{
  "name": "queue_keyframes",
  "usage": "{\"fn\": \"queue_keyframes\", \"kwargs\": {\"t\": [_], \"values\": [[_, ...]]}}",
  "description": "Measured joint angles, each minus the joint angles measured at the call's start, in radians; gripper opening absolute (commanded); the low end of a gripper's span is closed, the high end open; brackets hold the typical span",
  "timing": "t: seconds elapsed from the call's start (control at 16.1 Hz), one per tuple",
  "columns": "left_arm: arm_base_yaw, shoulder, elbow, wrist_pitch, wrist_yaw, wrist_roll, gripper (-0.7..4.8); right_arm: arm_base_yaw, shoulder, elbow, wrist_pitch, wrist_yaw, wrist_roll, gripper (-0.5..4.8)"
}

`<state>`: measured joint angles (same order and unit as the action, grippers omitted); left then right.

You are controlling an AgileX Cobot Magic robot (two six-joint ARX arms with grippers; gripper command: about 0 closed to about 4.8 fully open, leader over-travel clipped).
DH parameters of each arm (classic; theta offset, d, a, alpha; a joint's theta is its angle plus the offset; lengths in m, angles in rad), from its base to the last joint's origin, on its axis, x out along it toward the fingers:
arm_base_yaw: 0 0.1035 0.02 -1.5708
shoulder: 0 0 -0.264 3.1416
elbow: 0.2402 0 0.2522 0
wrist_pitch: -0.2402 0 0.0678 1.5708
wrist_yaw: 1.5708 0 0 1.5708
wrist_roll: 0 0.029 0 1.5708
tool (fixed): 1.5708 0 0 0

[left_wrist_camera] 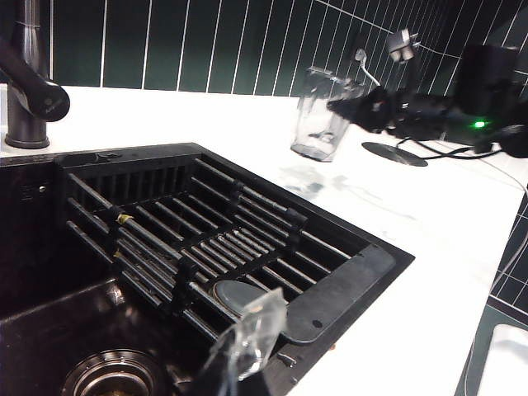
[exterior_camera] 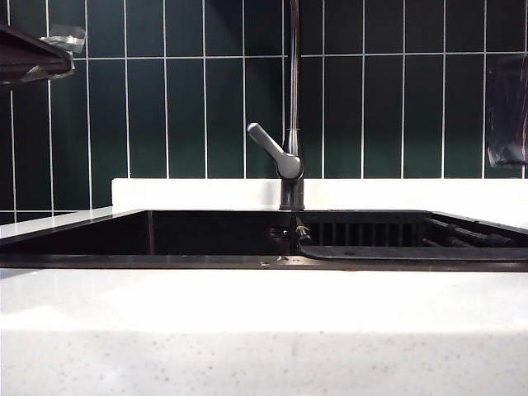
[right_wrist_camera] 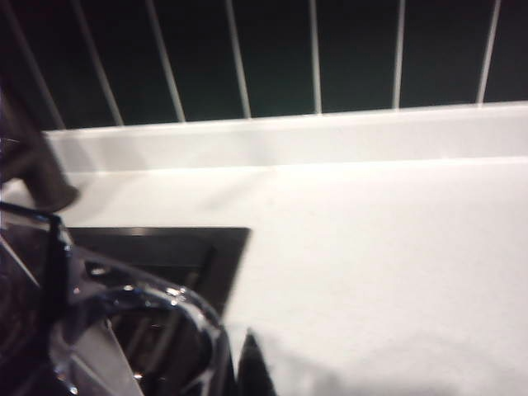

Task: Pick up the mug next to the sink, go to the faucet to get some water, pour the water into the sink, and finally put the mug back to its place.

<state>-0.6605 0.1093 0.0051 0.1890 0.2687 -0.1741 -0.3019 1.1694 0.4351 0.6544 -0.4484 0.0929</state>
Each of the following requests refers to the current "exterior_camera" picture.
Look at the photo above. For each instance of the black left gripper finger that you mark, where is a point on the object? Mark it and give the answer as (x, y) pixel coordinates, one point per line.
(37, 71)
(33, 49)

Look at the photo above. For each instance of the clear faceted glass mug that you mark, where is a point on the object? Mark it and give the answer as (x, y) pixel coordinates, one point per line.
(507, 123)

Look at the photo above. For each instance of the black kitchen sink basin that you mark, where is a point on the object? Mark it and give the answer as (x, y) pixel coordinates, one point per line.
(206, 237)

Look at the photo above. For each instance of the grey steel faucet spout column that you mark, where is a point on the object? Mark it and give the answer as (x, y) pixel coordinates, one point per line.
(292, 194)

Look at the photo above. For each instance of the black slatted sink drain rack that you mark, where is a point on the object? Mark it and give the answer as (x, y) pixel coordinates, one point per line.
(371, 252)

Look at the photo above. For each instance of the white stone backsplash ledge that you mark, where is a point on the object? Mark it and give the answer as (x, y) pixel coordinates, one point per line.
(198, 194)

